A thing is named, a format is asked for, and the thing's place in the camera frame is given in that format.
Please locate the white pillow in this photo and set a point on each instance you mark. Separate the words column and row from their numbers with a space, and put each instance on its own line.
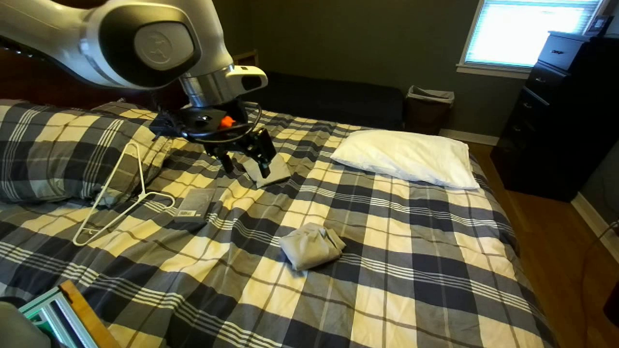
column 407, row 158

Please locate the black dresser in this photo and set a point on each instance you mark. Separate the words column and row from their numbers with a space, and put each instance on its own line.
column 562, row 123

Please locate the teal metal frame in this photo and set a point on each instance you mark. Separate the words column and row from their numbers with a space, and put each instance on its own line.
column 55, row 320

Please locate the small object on dresser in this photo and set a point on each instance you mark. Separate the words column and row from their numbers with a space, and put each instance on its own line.
column 599, row 28

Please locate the flat grey cloth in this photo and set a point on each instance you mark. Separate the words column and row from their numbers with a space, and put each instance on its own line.
column 283, row 173

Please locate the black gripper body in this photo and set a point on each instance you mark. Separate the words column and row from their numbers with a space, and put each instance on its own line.
column 249, row 144

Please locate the wooden plank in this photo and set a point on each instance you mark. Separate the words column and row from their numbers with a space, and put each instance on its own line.
column 88, row 316

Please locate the brown bin with cloth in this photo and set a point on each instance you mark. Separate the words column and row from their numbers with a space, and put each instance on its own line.
column 429, row 107

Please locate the wooden shelf unit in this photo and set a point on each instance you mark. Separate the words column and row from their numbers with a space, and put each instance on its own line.
column 249, row 57

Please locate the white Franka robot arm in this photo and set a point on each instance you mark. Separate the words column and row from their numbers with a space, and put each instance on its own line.
column 78, row 40

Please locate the plaid bedspread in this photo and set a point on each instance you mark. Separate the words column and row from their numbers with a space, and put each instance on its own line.
column 388, row 272

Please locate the bright window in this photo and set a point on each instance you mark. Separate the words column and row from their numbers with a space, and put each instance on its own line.
column 523, row 32

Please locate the grey rounded base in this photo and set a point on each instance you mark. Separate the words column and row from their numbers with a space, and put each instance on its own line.
column 16, row 330

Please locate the plaid pillow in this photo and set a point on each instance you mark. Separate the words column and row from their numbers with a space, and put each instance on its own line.
column 59, row 156

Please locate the folded grey cloth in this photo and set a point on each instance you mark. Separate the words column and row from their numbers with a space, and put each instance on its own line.
column 312, row 247

